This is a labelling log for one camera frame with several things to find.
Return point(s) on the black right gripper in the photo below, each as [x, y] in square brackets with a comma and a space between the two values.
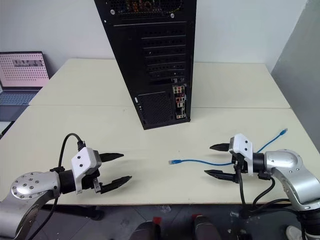
[239, 165]

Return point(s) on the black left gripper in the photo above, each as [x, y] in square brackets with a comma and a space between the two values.
[90, 182]

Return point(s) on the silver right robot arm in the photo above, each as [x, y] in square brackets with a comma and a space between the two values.
[295, 175]

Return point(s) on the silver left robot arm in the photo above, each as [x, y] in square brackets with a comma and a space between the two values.
[30, 190]

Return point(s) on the dark rounded shape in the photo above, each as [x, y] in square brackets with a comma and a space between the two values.
[149, 231]
[205, 228]

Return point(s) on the white shoe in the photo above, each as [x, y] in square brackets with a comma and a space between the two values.
[294, 233]

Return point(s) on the grey partition panel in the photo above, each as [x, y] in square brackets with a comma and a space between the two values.
[300, 75]

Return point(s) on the black computer tower case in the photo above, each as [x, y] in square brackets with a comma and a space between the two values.
[160, 50]

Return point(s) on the open laptop with pink screen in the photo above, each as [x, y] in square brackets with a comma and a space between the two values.
[22, 70]

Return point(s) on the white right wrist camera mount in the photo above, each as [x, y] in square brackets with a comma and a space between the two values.
[242, 147]

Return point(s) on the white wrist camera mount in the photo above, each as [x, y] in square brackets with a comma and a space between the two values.
[242, 147]
[83, 162]

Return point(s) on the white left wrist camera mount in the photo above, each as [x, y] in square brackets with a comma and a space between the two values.
[83, 162]

